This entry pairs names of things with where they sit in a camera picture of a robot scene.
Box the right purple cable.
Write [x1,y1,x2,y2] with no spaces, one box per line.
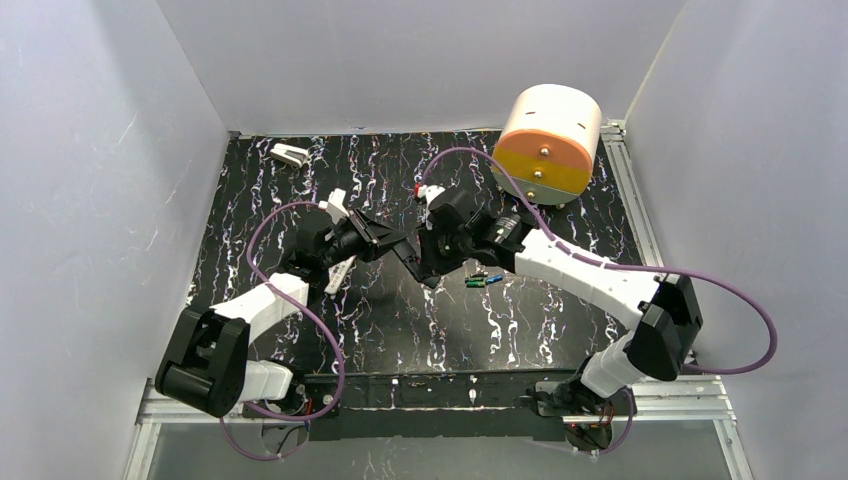
[417,146,778,458]

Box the aluminium frame rail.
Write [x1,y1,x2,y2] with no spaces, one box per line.
[122,119,753,480]

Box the small white clip object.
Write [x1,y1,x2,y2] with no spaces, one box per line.
[269,143,311,169]

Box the pink orange cylindrical drawer box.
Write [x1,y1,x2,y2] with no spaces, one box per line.
[491,84,602,208]

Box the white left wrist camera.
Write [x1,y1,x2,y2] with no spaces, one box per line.
[319,188,349,225]

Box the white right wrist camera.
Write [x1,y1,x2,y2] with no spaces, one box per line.
[414,184,445,230]

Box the white remote control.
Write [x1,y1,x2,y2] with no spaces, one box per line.
[324,256,356,295]

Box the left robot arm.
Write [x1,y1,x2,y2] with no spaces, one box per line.
[154,210,419,418]

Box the purple cable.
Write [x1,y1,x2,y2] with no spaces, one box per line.
[218,200,347,462]
[417,146,778,458]

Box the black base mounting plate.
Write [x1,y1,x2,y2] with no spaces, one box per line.
[241,369,631,444]

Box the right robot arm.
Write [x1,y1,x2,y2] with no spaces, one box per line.
[416,186,703,398]

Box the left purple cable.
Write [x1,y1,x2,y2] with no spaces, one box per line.
[218,200,347,462]

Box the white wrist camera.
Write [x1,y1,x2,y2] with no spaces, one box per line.
[319,188,349,225]
[414,184,445,230]

